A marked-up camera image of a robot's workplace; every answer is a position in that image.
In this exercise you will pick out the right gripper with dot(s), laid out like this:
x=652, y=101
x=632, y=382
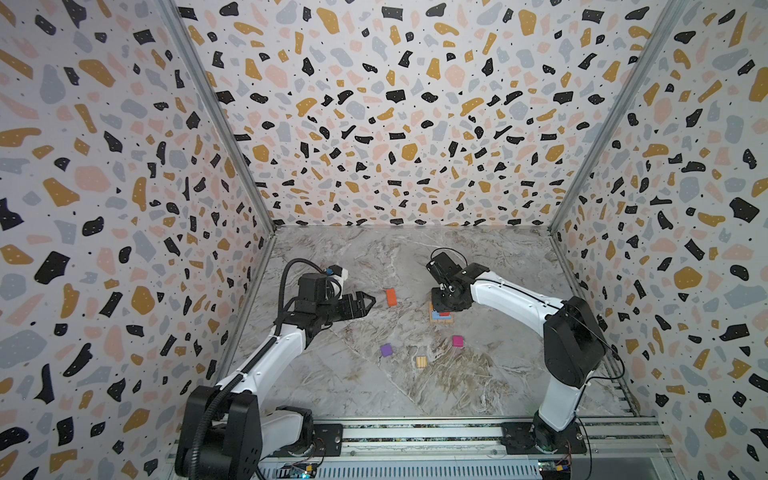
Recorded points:
x=447, y=294

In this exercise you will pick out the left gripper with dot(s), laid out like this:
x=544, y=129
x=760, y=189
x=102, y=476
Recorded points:
x=358, y=311

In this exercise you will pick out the light blue block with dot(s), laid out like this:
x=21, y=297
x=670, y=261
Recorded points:
x=435, y=317

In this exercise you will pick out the orange-red block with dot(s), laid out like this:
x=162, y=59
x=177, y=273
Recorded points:
x=391, y=297

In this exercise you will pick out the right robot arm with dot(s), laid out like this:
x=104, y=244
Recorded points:
x=573, y=344

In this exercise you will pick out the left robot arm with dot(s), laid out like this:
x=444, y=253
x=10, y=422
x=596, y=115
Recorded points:
x=225, y=434

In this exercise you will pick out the left green circuit board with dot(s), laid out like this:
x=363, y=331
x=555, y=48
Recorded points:
x=297, y=471

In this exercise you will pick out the right circuit board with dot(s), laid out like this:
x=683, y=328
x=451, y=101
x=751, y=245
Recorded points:
x=554, y=470

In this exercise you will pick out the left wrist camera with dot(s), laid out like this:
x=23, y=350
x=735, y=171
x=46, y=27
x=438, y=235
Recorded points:
x=338, y=273

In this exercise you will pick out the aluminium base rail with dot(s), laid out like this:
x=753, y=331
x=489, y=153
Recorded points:
x=481, y=448

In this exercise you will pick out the left corner aluminium post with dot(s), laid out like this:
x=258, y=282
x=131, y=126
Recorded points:
x=187, y=52

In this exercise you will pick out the corner aluminium post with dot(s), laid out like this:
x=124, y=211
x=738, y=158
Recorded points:
x=187, y=52
x=667, y=20

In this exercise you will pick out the right corner aluminium post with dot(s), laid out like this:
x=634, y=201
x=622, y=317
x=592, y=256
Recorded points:
x=667, y=20

